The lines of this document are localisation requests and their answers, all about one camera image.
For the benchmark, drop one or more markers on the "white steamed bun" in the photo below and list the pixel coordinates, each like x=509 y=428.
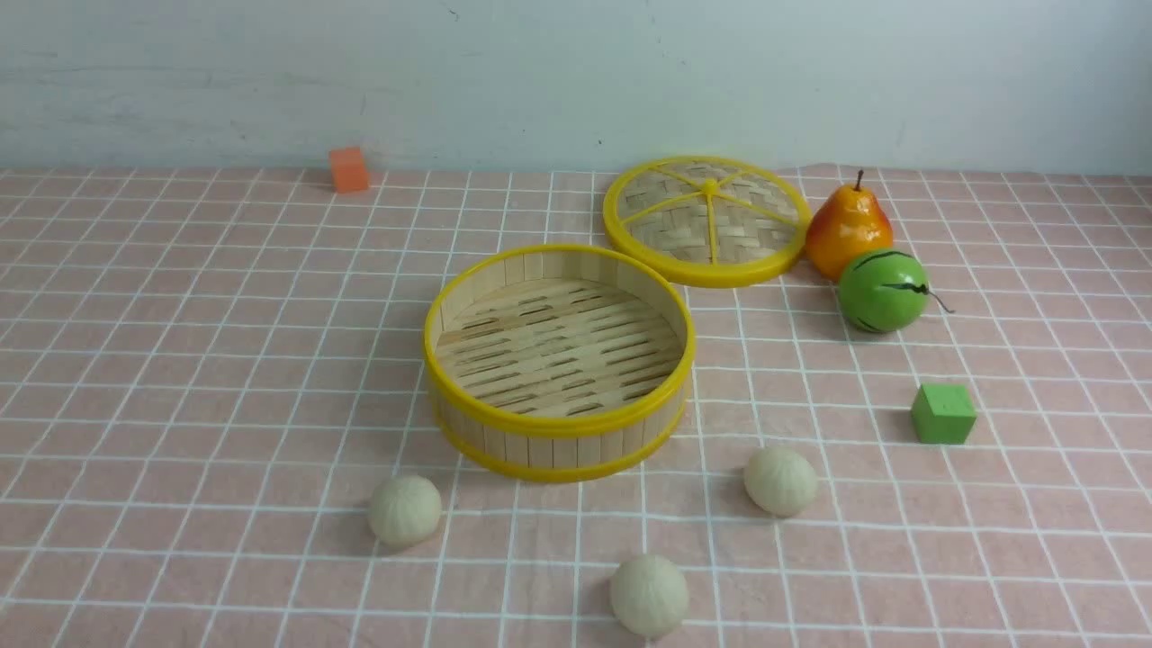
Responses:
x=405 y=510
x=648 y=595
x=780 y=481

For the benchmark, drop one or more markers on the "yellow bamboo steamer tray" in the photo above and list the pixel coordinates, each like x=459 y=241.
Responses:
x=559 y=363

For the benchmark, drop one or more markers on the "yellow bamboo steamer lid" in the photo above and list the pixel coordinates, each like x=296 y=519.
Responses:
x=707 y=221

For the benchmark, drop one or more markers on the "orange cube block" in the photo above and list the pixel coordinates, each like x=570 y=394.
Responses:
x=349 y=171

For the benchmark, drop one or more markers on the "orange yellow toy pear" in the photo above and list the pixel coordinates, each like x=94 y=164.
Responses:
x=850 y=223

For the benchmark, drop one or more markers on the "pink checkered tablecloth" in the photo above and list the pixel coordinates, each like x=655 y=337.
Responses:
x=205 y=375

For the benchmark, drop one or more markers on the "green cube block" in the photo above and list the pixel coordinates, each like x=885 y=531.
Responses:
x=943 y=414

